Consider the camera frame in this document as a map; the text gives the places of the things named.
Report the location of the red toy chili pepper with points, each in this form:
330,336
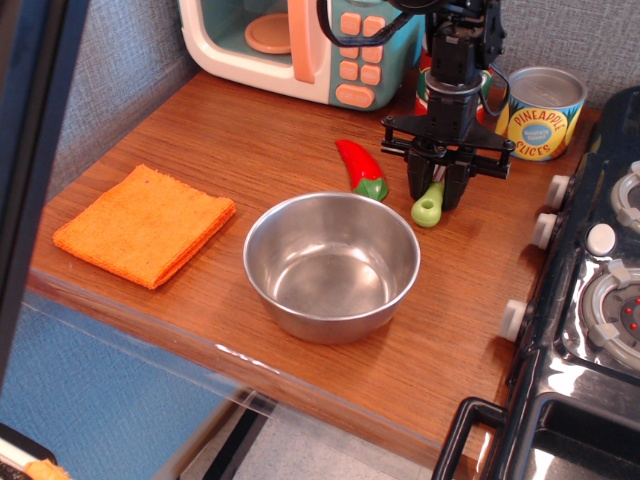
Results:
366,176

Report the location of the stainless steel bowl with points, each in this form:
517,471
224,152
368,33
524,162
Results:
331,267

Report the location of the orange object at corner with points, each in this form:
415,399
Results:
45,470

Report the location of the pineapple slices can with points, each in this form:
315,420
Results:
542,112

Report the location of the black oven door handle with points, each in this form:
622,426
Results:
471,411

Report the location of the orange folded cloth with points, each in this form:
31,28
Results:
145,228

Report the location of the white stove knob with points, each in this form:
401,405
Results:
543,230
512,318
556,191

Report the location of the black toy stove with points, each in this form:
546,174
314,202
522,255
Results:
572,410

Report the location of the grey stove burner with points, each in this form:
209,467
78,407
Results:
626,214
610,312

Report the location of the green handled grey spatula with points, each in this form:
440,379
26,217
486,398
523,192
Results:
427,210

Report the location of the white stove button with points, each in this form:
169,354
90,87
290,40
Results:
601,239

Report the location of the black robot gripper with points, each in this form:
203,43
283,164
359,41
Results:
448,135

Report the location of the tomato sauce can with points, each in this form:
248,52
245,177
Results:
424,67

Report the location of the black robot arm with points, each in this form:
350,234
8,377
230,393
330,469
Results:
463,38

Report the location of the teal toy microwave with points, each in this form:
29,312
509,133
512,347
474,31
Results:
279,46

